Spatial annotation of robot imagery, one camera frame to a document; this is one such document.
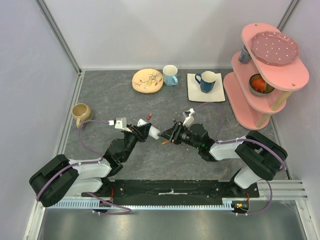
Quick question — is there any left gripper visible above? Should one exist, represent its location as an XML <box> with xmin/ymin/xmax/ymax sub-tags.
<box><xmin>122</xmin><ymin>122</ymin><xmax>152</xmax><ymax>162</ymax></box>

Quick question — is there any white remote control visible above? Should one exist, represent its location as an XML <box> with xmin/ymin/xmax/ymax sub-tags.
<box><xmin>137</xmin><ymin>119</ymin><xmax>161</xmax><ymax>140</ymax></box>

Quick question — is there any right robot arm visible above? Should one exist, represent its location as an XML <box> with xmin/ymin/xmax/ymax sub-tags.
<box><xmin>160</xmin><ymin>122</ymin><xmax>288</xmax><ymax>197</ymax></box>

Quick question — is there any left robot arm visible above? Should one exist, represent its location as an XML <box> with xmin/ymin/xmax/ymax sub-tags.
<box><xmin>29</xmin><ymin>118</ymin><xmax>160</xmax><ymax>207</ymax></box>

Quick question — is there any yellow floral plate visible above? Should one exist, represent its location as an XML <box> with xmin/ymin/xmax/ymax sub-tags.
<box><xmin>131</xmin><ymin>68</ymin><xmax>164</xmax><ymax>94</ymax></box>

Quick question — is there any white square plate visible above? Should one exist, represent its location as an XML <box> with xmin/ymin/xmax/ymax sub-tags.
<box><xmin>187</xmin><ymin>73</ymin><xmax>226</xmax><ymax>103</ymax></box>

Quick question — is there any light blue mug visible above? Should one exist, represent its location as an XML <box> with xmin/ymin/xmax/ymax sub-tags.
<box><xmin>162</xmin><ymin>65</ymin><xmax>178</xmax><ymax>86</ymax></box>

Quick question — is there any beige ceramic mug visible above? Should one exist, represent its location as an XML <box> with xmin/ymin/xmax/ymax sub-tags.
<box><xmin>71</xmin><ymin>103</ymin><xmax>93</xmax><ymax>128</ymax></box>

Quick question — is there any dark blue mug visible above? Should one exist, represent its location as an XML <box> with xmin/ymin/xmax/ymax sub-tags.
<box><xmin>194</xmin><ymin>71</ymin><xmax>217</xmax><ymax>94</ymax></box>

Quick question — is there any pink three-tier shelf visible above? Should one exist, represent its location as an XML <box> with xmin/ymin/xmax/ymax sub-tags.
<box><xmin>223</xmin><ymin>23</ymin><xmax>309</xmax><ymax>130</ymax></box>

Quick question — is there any bowl with fruit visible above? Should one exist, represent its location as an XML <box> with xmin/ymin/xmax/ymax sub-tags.
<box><xmin>248</xmin><ymin>73</ymin><xmax>275</xmax><ymax>96</ymax></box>

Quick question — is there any grey blue cup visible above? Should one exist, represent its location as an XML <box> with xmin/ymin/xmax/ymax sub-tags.
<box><xmin>238</xmin><ymin>45</ymin><xmax>252</xmax><ymax>64</ymax></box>

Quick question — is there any pink dotted plate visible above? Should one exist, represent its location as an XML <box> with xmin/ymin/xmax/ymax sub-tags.
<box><xmin>250</xmin><ymin>31</ymin><xmax>300</xmax><ymax>67</ymax></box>

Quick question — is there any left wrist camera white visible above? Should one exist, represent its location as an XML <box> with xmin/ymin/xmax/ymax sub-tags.
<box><xmin>107</xmin><ymin>117</ymin><xmax>132</xmax><ymax>133</ymax></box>

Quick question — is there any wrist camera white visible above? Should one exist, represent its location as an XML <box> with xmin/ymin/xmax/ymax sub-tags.
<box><xmin>107</xmin><ymin>117</ymin><xmax>132</xmax><ymax>133</ymax></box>
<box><xmin>182</xmin><ymin>108</ymin><xmax>195</xmax><ymax>128</ymax></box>

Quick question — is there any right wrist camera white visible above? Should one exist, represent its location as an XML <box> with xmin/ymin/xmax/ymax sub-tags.
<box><xmin>182</xmin><ymin>108</ymin><xmax>195</xmax><ymax>128</ymax></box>

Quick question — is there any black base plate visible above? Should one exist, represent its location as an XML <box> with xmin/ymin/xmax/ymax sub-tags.
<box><xmin>94</xmin><ymin>179</ymin><xmax>260</xmax><ymax>206</ymax></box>

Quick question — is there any white slotted cable duct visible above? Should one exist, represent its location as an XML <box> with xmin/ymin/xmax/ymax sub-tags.
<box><xmin>49</xmin><ymin>198</ymin><xmax>240</xmax><ymax>211</ymax></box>

